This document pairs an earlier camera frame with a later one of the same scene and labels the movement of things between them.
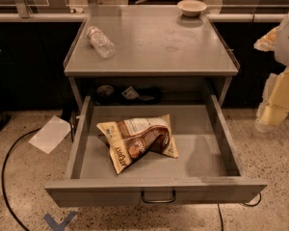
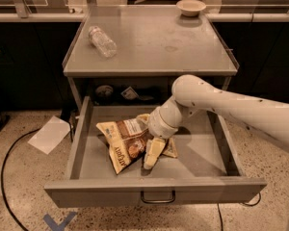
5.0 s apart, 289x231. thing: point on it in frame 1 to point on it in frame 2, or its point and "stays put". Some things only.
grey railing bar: (80, 17) stays put
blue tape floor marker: (57, 226) stays put
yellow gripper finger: (267, 42) to (144, 117)
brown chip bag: (129, 140) stays put
